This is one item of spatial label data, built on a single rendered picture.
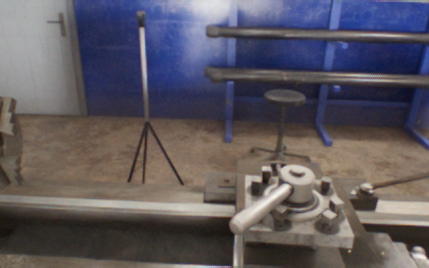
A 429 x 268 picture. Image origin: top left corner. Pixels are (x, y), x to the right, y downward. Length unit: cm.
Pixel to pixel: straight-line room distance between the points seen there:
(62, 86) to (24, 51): 53
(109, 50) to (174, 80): 76
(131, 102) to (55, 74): 88
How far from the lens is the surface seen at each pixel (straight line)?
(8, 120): 102
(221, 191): 112
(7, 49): 449
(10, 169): 105
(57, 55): 423
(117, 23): 396
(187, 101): 399
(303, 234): 57
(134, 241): 118
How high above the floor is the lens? 149
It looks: 24 degrees down
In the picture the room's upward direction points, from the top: 1 degrees clockwise
